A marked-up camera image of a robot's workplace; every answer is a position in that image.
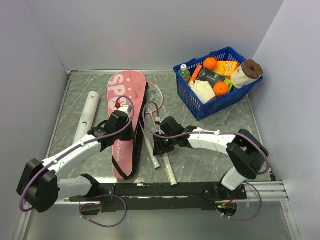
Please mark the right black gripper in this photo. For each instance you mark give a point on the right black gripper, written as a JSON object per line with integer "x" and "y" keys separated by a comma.
{"x": 159, "y": 148}

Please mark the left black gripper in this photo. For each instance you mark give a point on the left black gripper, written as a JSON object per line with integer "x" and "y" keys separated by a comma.
{"x": 131, "y": 134}

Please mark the white shuttlecock tube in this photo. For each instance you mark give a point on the white shuttlecock tube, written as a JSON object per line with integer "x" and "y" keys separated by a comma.
{"x": 88, "y": 115}

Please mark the blue plastic basket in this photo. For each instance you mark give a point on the blue plastic basket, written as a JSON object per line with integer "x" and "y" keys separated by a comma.
{"x": 201, "y": 110}

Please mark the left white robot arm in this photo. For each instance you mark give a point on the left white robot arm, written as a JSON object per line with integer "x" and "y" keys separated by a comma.
{"x": 42, "y": 183}

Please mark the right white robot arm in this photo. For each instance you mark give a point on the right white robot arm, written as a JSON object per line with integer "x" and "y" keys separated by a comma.
{"x": 246, "y": 153}

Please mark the white cloth bag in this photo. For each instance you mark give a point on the white cloth bag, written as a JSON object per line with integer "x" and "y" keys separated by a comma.
{"x": 203, "y": 90}

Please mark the green drink bottle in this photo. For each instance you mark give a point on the green drink bottle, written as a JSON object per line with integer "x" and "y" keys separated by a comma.
{"x": 185, "y": 73}

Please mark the orange fruit front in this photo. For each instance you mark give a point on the orange fruit front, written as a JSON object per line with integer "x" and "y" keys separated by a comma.
{"x": 220, "y": 89}

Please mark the orange fruit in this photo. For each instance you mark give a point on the orange fruit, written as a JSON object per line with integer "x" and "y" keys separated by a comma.
{"x": 210, "y": 63}
{"x": 220, "y": 89}

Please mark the black packet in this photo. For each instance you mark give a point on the black packet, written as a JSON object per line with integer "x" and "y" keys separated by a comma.
{"x": 209, "y": 76}

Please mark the orange slim box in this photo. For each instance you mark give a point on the orange slim box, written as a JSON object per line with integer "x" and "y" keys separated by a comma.
{"x": 195, "y": 74}

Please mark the lime green packet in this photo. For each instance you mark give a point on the lime green packet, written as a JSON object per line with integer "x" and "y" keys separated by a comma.
{"x": 230, "y": 85}

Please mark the orange fruit back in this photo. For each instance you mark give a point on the orange fruit back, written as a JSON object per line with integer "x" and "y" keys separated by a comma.
{"x": 210, "y": 63}

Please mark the yellow orange snack box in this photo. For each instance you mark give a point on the yellow orange snack box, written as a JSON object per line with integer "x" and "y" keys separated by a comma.
{"x": 226, "y": 68}

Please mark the brown paper roll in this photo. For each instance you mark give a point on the brown paper roll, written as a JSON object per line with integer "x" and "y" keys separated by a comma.
{"x": 248, "y": 72}

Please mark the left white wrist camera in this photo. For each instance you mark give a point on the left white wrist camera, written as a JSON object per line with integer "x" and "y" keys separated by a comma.
{"x": 125, "y": 108}

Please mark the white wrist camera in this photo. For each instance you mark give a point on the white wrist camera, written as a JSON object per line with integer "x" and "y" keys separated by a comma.
{"x": 158, "y": 121}
{"x": 125, "y": 108}

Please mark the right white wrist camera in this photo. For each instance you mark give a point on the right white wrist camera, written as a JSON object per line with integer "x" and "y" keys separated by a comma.
{"x": 158, "y": 121}

